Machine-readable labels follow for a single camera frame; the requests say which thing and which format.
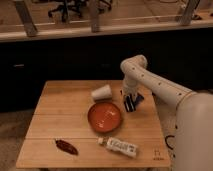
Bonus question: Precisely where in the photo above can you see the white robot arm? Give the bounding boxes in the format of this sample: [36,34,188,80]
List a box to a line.
[120,55,213,171]

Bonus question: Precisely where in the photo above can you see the white plastic bottle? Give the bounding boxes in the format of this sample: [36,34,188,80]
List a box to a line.
[98,137,138,158]

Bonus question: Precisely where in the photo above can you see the black office chair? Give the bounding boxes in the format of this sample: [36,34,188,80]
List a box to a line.
[48,0,82,22]

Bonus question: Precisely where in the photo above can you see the white paper cup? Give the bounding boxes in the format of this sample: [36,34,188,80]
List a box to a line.
[91,84,112,100]

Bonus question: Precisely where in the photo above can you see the wooden table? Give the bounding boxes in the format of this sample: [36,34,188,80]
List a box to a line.
[16,80,170,168]

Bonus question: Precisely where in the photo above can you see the orange round plate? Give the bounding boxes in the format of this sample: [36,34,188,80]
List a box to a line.
[88,102,122,133]

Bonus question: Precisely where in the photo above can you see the dried red chili pepper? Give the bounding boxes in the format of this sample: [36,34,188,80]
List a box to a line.
[55,140,78,155]

